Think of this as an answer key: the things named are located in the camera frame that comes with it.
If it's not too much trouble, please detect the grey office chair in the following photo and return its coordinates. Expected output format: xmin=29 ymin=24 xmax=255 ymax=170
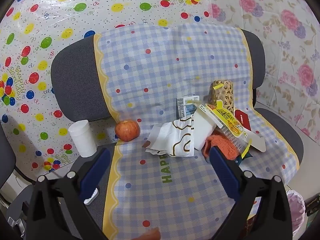
xmin=50 ymin=26 xmax=304 ymax=240

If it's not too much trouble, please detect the white blue milk carton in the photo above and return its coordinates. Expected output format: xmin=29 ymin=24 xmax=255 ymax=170
xmin=176 ymin=95 xmax=200 ymax=119

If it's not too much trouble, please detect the white paper cup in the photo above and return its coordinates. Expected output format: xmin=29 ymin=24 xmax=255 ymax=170
xmin=68 ymin=120 xmax=98 ymax=158

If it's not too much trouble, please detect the white paper bag brown print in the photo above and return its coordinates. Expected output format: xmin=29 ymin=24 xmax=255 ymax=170
xmin=145 ymin=116 xmax=197 ymax=158

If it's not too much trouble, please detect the blue checked plastic cloth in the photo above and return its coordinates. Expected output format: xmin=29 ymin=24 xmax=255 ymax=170
xmin=93 ymin=23 xmax=300 ymax=240

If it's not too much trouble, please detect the red cardboard box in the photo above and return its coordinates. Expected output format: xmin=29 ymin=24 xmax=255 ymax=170
xmin=234 ymin=109 xmax=267 ymax=153

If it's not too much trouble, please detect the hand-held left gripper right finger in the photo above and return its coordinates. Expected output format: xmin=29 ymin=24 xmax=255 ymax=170
xmin=209 ymin=146 xmax=293 ymax=240

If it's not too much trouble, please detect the balloon print plastic sheet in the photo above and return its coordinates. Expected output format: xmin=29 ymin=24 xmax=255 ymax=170
xmin=0 ymin=0 xmax=213 ymax=180

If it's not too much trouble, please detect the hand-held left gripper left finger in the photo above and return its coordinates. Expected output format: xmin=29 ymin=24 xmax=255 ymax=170
xmin=26 ymin=147 xmax=112 ymax=240

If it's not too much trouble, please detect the white cardboard piece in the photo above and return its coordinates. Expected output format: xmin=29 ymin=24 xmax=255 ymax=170
xmin=192 ymin=105 xmax=217 ymax=151

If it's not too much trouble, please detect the clear plastic tray yellow label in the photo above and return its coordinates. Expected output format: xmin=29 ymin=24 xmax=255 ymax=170
xmin=199 ymin=100 xmax=253 ymax=159

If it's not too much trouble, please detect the pink trash bag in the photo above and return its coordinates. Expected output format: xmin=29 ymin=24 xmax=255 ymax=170
xmin=285 ymin=190 xmax=307 ymax=233

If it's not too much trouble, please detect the woven bamboo basket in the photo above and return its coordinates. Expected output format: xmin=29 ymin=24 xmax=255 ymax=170
xmin=209 ymin=80 xmax=235 ymax=115

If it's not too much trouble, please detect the orange knitted cloth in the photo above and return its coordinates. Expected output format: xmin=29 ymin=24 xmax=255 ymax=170
xmin=202 ymin=134 xmax=240 ymax=164

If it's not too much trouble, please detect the red apple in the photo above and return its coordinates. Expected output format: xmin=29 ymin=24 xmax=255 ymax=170
xmin=115 ymin=120 xmax=140 ymax=142

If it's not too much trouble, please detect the orange rounded object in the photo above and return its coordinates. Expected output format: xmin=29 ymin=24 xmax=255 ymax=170
xmin=131 ymin=227 xmax=161 ymax=240

